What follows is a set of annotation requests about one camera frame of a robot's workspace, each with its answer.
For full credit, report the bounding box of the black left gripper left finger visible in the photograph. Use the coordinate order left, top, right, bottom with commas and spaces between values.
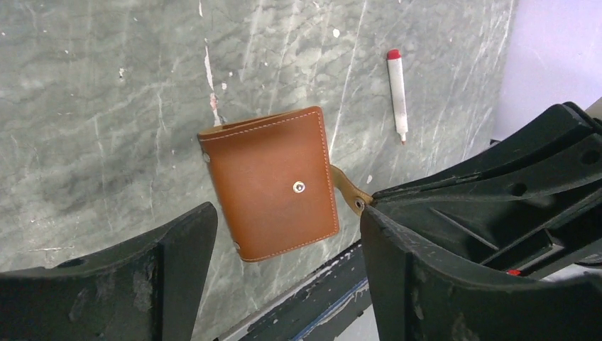
1, 202, 218, 340

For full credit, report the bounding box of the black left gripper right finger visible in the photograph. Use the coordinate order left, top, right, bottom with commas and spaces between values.
360, 207, 601, 340

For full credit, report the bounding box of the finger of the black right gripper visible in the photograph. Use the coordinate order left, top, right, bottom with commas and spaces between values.
372, 102, 601, 278

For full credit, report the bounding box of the brown leather card holder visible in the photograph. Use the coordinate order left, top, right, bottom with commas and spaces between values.
197, 106, 372, 262

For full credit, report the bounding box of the red capped white marker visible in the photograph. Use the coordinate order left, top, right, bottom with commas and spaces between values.
387, 49, 408, 145

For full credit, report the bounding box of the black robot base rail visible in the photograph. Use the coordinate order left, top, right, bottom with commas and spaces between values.
216, 240, 371, 340

